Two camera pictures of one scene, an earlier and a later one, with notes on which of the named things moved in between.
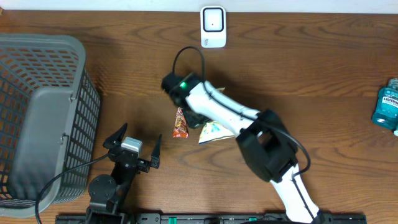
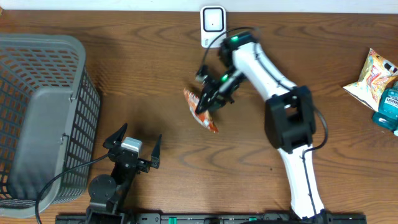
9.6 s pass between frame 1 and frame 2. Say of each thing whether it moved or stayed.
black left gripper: stayed
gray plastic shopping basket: stayed
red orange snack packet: moved
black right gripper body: moved
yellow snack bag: moved
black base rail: stayed
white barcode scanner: stayed
